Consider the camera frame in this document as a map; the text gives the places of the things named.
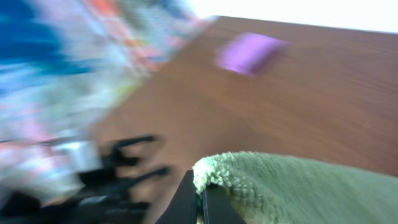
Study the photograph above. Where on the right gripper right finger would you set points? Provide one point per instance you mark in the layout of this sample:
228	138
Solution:
217	208

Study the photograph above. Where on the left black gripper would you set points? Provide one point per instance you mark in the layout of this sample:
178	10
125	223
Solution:
105	181

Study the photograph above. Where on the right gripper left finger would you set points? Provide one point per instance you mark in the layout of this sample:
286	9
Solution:
182	208

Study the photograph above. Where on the green microfiber cloth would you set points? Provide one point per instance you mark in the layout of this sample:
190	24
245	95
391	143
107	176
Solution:
271	188

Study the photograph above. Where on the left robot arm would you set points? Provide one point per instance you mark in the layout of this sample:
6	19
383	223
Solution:
66	181

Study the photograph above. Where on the folded purple cloth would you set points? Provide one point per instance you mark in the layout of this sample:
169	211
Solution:
247	53

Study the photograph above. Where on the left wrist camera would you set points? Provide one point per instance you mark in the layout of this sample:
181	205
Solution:
83	155

